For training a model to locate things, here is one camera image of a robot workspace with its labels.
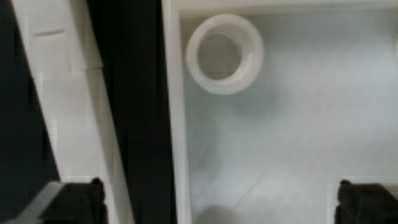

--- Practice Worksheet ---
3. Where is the white square table top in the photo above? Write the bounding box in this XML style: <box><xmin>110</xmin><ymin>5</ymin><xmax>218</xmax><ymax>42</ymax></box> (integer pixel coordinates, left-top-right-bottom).
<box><xmin>161</xmin><ymin>0</ymin><xmax>398</xmax><ymax>224</ymax></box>

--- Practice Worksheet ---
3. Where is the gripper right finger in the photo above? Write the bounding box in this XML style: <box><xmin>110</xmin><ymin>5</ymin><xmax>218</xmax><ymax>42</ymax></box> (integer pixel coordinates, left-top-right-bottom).
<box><xmin>334</xmin><ymin>180</ymin><xmax>398</xmax><ymax>224</ymax></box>

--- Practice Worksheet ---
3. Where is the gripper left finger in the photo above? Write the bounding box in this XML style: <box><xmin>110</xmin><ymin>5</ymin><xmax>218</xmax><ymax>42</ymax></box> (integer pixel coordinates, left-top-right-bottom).
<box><xmin>5</xmin><ymin>178</ymin><xmax>108</xmax><ymax>224</ymax></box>

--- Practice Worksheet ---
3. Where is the white L-shaped obstacle fence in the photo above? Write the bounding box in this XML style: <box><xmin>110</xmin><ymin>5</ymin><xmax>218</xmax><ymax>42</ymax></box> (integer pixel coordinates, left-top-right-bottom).
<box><xmin>10</xmin><ymin>0</ymin><xmax>135</xmax><ymax>224</ymax></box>

